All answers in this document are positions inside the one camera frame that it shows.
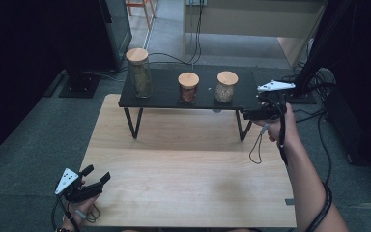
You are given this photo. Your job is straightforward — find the black equipment case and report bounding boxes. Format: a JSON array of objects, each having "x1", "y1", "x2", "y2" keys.
[{"x1": 323, "y1": 86, "x2": 371, "y2": 175}]

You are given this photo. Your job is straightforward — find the short jar pale grain contents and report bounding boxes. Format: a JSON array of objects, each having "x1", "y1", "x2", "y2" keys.
[{"x1": 214, "y1": 71, "x2": 240, "y2": 104}]

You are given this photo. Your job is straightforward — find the dark display panel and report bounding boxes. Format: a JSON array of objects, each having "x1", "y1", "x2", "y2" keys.
[{"x1": 97, "y1": 0, "x2": 133, "y2": 72}]

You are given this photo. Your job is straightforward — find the tall glass jar wooden lid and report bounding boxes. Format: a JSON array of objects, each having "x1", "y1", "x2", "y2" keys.
[{"x1": 125, "y1": 47, "x2": 154, "y2": 99}]

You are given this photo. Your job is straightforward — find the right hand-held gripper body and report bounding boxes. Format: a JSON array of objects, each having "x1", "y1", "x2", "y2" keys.
[{"x1": 256, "y1": 79, "x2": 297, "y2": 121}]

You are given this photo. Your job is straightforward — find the orange wooden stool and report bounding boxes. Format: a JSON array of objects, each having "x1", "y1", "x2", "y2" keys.
[{"x1": 125, "y1": 0, "x2": 157, "y2": 31}]

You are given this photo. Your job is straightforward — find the tangled black cable bundle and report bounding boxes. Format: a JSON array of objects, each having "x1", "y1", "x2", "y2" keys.
[{"x1": 283, "y1": 61, "x2": 336, "y2": 98}]

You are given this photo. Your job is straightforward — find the person's right hand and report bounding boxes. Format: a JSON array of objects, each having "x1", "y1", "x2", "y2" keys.
[{"x1": 254, "y1": 102, "x2": 302, "y2": 149}]

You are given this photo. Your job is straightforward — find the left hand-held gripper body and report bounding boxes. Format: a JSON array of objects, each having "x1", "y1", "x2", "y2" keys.
[{"x1": 54, "y1": 167, "x2": 103, "y2": 204}]

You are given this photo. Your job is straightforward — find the black metal-legged shelf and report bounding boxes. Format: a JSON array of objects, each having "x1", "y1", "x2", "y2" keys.
[{"x1": 118, "y1": 67, "x2": 264, "y2": 142}]

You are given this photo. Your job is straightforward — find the right hand-held gripper cable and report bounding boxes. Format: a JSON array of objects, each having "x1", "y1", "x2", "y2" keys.
[{"x1": 260, "y1": 96, "x2": 333, "y2": 232}]

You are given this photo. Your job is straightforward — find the gripper wrist strap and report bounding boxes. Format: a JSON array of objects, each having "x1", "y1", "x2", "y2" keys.
[
  {"x1": 248, "y1": 124, "x2": 270, "y2": 165},
  {"x1": 75, "y1": 204, "x2": 100, "y2": 224}
]

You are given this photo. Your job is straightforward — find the black metal stand post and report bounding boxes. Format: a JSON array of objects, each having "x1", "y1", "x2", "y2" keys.
[{"x1": 291, "y1": 0, "x2": 356, "y2": 98}]

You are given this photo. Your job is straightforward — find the right gripper wrist strap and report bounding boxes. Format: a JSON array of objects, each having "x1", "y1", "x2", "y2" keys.
[{"x1": 248, "y1": 124, "x2": 270, "y2": 165}]

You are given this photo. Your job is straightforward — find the left hand-held gripper cable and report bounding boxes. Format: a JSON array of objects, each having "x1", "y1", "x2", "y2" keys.
[{"x1": 51, "y1": 196, "x2": 80, "y2": 232}]

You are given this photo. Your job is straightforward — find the left gripper wrist strap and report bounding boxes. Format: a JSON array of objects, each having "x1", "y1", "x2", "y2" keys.
[{"x1": 75, "y1": 204, "x2": 100, "y2": 224}]

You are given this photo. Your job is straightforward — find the small jar cork lid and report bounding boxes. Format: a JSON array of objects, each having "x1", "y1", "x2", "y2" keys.
[{"x1": 177, "y1": 72, "x2": 200, "y2": 104}]

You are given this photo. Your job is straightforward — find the beige desk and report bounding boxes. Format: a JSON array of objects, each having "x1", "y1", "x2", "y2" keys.
[{"x1": 183, "y1": 0, "x2": 329, "y2": 68}]

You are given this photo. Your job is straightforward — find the person's left hand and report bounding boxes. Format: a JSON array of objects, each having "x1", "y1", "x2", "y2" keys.
[{"x1": 62, "y1": 194, "x2": 100, "y2": 226}]

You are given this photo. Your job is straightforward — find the black hanging cable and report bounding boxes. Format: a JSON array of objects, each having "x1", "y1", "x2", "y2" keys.
[{"x1": 187, "y1": 3, "x2": 206, "y2": 66}]

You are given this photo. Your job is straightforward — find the hand-held gripper cable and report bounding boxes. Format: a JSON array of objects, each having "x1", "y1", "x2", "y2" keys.
[
  {"x1": 260, "y1": 96, "x2": 333, "y2": 232},
  {"x1": 51, "y1": 196, "x2": 80, "y2": 232}
]

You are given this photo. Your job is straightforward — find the long black floor cable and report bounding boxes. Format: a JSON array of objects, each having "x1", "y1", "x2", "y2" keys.
[{"x1": 294, "y1": 108, "x2": 333, "y2": 187}]

